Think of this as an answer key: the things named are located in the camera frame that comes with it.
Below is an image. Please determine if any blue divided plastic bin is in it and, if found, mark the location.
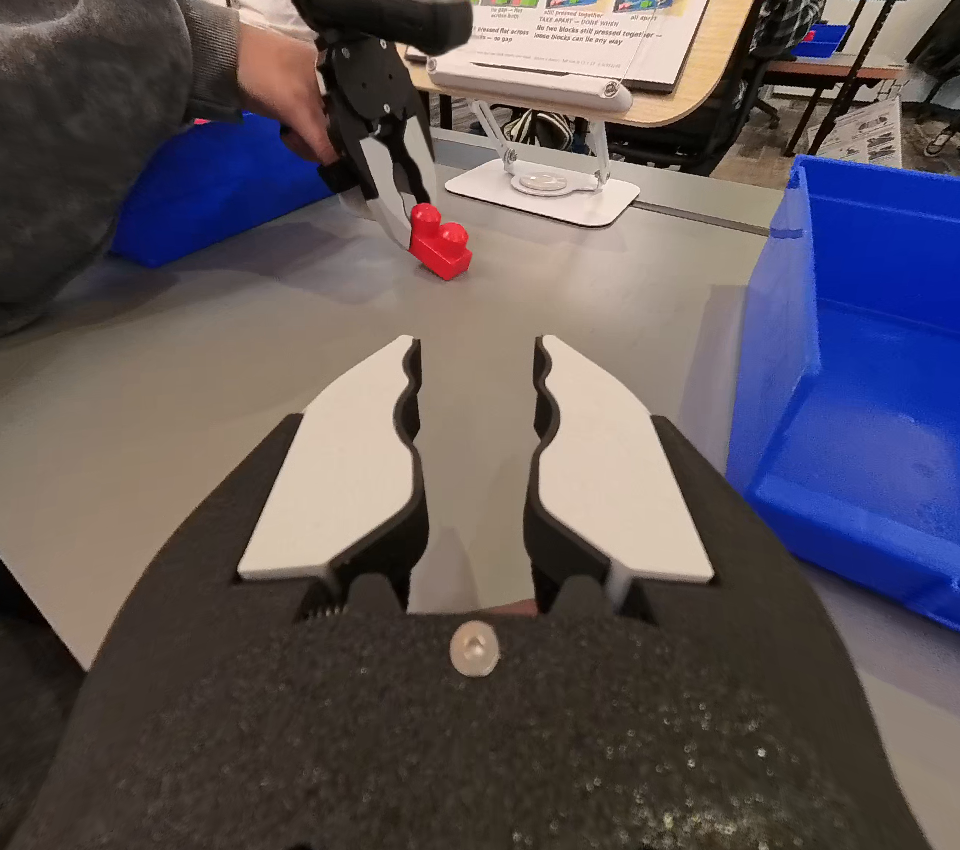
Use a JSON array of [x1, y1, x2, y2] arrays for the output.
[[111, 111, 335, 268]]

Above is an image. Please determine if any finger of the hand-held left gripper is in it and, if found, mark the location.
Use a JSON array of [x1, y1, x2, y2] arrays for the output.
[[341, 134, 415, 253], [378, 114, 439, 210]]

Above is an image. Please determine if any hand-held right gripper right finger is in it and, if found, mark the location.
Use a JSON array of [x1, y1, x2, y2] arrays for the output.
[[523, 334, 716, 617]]

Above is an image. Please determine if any grey desk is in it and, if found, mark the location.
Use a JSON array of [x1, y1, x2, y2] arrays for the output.
[[0, 130, 960, 850]]

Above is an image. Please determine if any striped bag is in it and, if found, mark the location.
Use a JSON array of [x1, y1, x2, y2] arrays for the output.
[[502, 109, 579, 150]]

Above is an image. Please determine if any red two-stud toy block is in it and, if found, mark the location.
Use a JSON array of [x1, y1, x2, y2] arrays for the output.
[[407, 203, 475, 282]]

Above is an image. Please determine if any instruction board on white stand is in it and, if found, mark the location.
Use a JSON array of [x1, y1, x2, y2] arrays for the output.
[[405, 0, 796, 130]]

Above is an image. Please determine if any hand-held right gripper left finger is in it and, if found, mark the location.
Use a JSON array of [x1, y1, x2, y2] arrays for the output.
[[237, 336, 430, 615]]

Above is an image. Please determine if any person's left hand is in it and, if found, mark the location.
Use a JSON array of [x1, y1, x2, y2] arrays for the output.
[[236, 25, 340, 167]]

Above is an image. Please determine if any wooden table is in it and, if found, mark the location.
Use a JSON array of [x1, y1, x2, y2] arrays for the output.
[[757, 51, 909, 94]]

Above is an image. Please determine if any printed paper sheet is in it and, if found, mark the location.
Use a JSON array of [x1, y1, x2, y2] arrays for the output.
[[810, 96, 905, 170]]

